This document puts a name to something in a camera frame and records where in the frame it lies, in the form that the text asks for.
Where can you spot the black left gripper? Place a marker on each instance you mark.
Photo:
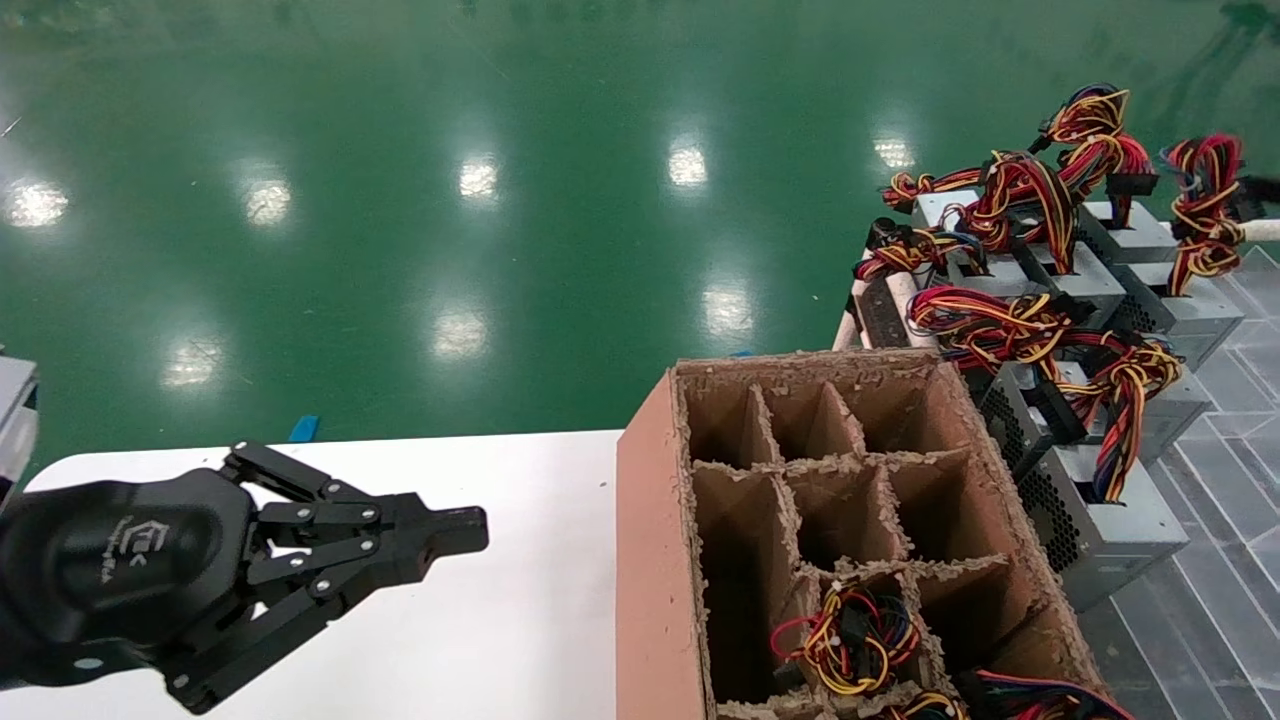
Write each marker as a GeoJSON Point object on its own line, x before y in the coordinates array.
{"type": "Point", "coordinates": [120, 570]}

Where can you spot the black roller track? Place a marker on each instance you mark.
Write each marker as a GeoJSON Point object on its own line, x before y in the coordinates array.
{"type": "Point", "coordinates": [885, 315]}

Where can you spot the white rack rail tube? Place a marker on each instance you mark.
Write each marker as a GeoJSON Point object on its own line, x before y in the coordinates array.
{"type": "Point", "coordinates": [1262, 231]}

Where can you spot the small blue object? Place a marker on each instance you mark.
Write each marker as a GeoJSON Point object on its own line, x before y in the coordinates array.
{"type": "Point", "coordinates": [304, 429]}

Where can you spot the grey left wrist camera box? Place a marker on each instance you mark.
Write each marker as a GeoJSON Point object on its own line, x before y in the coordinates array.
{"type": "Point", "coordinates": [15, 420]}

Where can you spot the brown cardboard box with dividers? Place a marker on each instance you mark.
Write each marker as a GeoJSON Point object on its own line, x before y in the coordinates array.
{"type": "Point", "coordinates": [655, 560]}

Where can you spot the beige rack tube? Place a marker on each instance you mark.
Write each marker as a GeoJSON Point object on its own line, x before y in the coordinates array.
{"type": "Point", "coordinates": [903, 295]}
{"type": "Point", "coordinates": [848, 330]}

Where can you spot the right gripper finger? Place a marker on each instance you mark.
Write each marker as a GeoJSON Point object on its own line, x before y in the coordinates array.
{"type": "Point", "coordinates": [1265, 190]}

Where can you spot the clear plastic grid tray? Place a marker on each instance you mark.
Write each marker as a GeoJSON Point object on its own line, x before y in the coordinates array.
{"type": "Point", "coordinates": [1220, 620]}

